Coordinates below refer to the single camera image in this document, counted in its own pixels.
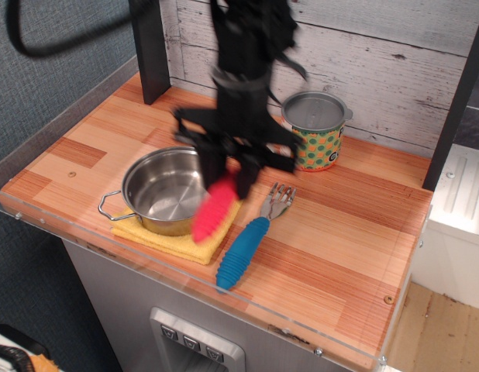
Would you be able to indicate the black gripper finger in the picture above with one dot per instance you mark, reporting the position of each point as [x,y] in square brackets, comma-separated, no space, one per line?
[250,166]
[212,158]

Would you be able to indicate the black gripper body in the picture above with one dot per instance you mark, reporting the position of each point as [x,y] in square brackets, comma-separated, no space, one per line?
[240,124]

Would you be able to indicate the red handled spoon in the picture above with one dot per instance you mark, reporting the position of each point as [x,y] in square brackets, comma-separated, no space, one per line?
[212,212]

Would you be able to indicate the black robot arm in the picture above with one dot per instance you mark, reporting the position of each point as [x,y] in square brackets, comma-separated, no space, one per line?
[251,36]

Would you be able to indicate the stainless steel pot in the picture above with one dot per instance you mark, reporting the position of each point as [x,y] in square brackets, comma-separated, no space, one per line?
[163,191]

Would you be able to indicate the green dotted can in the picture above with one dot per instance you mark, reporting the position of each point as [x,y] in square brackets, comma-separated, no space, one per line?
[319,120]

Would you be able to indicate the yellow folded cloth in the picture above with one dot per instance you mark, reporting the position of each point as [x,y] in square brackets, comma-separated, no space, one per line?
[178,246]

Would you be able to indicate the clear acrylic table guard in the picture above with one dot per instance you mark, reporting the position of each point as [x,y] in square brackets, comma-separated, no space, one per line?
[329,276]

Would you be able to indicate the silver dispenser button panel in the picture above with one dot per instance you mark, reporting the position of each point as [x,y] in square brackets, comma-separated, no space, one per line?
[184,346]

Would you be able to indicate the grey toy cabinet front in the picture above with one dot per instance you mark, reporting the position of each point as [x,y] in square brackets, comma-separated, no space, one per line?
[123,298]

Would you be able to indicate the white toy furniture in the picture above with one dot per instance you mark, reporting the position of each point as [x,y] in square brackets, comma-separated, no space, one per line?
[447,257]

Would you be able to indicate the orange object bottom left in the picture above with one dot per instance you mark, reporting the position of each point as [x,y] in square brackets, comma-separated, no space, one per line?
[42,364]

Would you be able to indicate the blue handled fork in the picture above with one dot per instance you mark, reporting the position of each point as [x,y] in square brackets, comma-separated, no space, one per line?
[238,257]

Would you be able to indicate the dark vertical post left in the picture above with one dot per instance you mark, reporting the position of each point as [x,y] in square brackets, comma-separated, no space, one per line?
[151,51]

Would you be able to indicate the dark vertical post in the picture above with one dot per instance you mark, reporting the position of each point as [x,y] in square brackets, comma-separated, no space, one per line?
[464,89]
[151,51]

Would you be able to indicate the dark vertical post right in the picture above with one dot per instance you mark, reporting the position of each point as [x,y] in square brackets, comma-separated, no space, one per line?
[464,89]

